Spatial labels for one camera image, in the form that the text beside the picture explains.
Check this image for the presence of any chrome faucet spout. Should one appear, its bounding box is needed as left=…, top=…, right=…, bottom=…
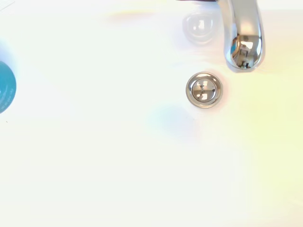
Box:
left=175, top=0, right=265, bottom=73

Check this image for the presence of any chrome sink drain stopper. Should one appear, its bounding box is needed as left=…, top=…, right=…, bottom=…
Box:
left=185, top=72, right=223, bottom=109

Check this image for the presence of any chrome overflow hole cover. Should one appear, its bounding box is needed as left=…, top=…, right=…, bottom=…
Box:
left=181, top=11, right=215, bottom=45

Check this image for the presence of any teal round bottle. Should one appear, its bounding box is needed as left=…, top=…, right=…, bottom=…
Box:
left=0, top=60, right=17, bottom=114

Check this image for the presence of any white ceramic sink basin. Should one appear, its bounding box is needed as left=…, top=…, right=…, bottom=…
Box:
left=0, top=0, right=303, bottom=227

